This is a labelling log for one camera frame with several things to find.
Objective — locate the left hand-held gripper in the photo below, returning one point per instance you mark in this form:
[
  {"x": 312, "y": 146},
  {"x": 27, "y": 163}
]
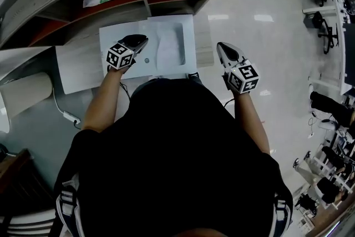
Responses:
[{"x": 120, "y": 57}]

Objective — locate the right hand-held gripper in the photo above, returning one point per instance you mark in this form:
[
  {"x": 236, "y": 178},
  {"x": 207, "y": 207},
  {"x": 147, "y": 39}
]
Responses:
[{"x": 244, "y": 77}]

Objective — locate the white rectangular sink basin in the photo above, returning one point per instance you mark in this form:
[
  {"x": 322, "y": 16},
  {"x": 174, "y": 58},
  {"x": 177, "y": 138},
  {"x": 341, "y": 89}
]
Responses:
[{"x": 116, "y": 36}]

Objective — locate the person's left forearm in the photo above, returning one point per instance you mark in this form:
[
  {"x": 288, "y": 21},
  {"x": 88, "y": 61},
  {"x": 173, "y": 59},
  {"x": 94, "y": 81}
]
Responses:
[{"x": 102, "y": 100}]

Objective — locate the person's right forearm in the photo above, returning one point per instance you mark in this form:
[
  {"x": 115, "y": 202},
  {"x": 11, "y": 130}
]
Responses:
[{"x": 249, "y": 119}]

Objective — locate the person's right shoe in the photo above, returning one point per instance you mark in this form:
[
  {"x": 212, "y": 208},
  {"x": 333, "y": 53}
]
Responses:
[{"x": 193, "y": 75}]

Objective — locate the grey wooden desk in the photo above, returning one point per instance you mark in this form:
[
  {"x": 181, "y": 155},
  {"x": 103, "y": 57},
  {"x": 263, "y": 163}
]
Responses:
[{"x": 77, "y": 63}]

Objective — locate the grey computer box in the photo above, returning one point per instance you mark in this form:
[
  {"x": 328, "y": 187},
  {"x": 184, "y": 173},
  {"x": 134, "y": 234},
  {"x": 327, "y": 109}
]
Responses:
[{"x": 312, "y": 20}]

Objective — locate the black office chair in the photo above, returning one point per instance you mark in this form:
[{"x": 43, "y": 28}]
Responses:
[{"x": 325, "y": 26}]

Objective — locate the long white desk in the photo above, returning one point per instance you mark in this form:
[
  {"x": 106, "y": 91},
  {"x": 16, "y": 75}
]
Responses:
[{"x": 341, "y": 63}]

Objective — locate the person's black shirt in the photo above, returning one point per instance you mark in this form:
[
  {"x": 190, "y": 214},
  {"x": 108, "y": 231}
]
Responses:
[{"x": 174, "y": 161}]

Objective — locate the dark brown wooden cabinet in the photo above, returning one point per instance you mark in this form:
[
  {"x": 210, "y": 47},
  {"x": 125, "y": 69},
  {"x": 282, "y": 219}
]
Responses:
[{"x": 22, "y": 175}]

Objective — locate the white ribbed seat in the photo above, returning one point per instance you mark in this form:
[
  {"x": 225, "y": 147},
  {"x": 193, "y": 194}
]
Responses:
[{"x": 27, "y": 223}]

